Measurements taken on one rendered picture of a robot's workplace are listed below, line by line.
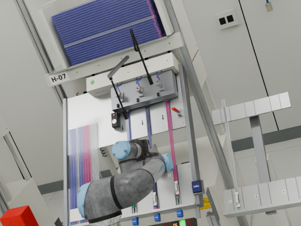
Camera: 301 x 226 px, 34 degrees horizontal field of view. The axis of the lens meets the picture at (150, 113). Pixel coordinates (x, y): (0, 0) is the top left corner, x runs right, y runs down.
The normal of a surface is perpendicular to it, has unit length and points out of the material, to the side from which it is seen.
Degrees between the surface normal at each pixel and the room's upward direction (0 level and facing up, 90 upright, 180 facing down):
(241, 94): 90
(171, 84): 45
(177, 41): 90
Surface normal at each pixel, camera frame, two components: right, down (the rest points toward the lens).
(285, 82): -0.23, 0.39
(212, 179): -0.35, -0.89
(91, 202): -0.27, 0.02
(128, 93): -0.40, -0.35
